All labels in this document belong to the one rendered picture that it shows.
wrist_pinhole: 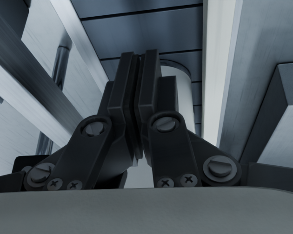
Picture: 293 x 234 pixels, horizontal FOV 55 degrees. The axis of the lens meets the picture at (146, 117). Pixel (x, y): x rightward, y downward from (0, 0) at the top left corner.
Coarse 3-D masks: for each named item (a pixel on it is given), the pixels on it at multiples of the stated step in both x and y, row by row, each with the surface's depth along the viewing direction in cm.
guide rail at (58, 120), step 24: (0, 24) 8; (0, 48) 8; (24, 48) 9; (0, 72) 8; (24, 72) 9; (0, 96) 9; (24, 96) 9; (48, 96) 10; (48, 120) 11; (72, 120) 12
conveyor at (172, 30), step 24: (72, 0) 16; (96, 0) 16; (120, 0) 16; (144, 0) 16; (168, 0) 16; (192, 0) 16; (96, 24) 17; (120, 24) 17; (144, 24) 17; (168, 24) 17; (192, 24) 17; (96, 48) 19; (120, 48) 19; (144, 48) 19; (168, 48) 19; (192, 48) 19; (192, 72) 22
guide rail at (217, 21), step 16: (208, 0) 12; (224, 0) 12; (208, 16) 12; (224, 16) 12; (208, 32) 13; (224, 32) 13; (208, 48) 14; (224, 48) 14; (208, 64) 15; (224, 64) 15; (208, 80) 17; (224, 80) 17; (208, 96) 18; (208, 112) 20; (208, 128) 22
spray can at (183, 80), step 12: (168, 72) 20; (180, 72) 20; (180, 84) 20; (180, 96) 19; (192, 96) 21; (180, 108) 19; (192, 108) 20; (192, 120) 20; (144, 156) 17; (132, 168) 17; (144, 168) 17; (132, 180) 17; (144, 180) 16
